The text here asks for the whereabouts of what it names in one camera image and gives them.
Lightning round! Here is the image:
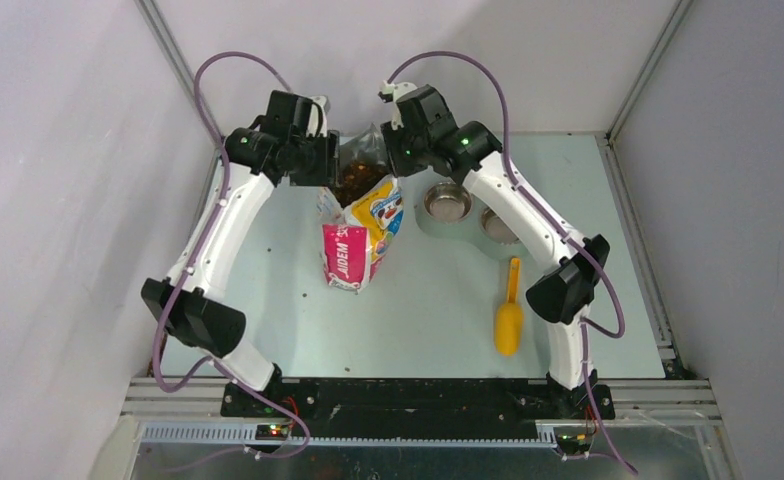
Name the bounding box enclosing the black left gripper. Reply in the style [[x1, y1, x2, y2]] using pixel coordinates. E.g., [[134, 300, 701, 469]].
[[289, 129, 343, 187]]

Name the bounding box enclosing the pet food bag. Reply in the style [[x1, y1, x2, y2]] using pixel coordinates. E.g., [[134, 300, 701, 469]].
[[317, 125, 404, 293]]

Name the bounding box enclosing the yellow plastic scoop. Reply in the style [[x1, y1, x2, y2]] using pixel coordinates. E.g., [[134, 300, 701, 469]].
[[493, 257, 525, 356]]

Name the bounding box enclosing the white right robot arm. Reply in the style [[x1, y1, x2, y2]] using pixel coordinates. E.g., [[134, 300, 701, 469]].
[[378, 82, 610, 418]]

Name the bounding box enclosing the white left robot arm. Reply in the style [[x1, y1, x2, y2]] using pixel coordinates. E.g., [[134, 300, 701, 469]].
[[141, 91, 340, 417]]

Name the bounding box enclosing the left steel bowl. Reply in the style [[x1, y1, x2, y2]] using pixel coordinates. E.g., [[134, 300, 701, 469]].
[[423, 182, 474, 224]]

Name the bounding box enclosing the steel bowl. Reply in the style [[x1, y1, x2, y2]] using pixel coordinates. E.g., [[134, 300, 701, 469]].
[[479, 208, 519, 245], [423, 182, 474, 224]]

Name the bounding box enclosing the pale green bowl stand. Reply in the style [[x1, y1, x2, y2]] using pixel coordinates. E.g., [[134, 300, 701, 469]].
[[415, 182, 529, 260]]

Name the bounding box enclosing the right steel bowl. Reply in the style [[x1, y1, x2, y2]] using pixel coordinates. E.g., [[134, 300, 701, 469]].
[[479, 208, 519, 245]]

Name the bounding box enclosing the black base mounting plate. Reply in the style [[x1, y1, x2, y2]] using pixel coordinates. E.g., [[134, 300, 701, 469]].
[[220, 377, 615, 442]]

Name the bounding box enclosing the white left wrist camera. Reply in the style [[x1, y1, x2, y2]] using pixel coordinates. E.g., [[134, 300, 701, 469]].
[[310, 95, 330, 138]]

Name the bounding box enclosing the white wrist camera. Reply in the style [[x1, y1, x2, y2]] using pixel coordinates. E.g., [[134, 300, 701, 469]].
[[378, 81, 418, 130], [310, 95, 330, 138]]

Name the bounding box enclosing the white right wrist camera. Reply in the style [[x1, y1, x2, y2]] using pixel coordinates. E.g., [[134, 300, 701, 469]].
[[378, 81, 418, 130]]

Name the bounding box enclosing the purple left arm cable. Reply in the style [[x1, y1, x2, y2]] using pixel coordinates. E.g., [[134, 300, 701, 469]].
[[150, 51, 314, 462]]

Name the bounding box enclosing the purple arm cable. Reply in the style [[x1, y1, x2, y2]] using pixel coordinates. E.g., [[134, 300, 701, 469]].
[[386, 50, 638, 475], [150, 51, 314, 462]]

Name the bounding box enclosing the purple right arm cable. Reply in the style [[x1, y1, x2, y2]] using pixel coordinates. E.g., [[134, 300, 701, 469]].
[[386, 50, 638, 475]]

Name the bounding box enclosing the aluminium frame rail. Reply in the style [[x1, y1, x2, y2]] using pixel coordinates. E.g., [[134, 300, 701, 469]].
[[121, 378, 721, 448]]

